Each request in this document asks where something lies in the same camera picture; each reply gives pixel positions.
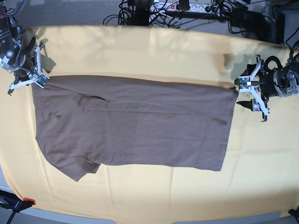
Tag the black clamp with red tip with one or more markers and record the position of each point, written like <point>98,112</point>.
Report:
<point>12,202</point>

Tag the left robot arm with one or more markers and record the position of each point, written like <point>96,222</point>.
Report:
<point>288,75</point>

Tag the black clamp right corner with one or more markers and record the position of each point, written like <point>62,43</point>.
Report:
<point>294,213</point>

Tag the black power adapter box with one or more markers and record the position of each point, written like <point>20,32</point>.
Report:
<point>242,15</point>

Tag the black upright panel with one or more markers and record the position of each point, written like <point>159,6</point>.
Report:
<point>280,28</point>

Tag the white power strip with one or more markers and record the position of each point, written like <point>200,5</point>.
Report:
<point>193,8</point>

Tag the black table post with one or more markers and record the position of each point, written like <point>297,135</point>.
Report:
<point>142,12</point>

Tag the brown T-shirt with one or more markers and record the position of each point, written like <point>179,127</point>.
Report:
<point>83,122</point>

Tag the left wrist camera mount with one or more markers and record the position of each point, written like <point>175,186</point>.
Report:
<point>250,84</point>

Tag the yellow tablecloth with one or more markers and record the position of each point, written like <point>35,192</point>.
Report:
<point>260,173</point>

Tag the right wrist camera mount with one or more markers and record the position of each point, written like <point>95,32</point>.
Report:
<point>38,77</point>

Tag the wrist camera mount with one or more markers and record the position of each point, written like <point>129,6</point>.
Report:
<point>38,77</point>
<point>250,84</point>

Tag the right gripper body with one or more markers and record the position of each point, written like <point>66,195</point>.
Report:
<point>24,65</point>

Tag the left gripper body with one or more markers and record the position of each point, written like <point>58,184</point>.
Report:
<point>268,84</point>

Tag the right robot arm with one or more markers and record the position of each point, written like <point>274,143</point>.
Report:
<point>14,56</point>

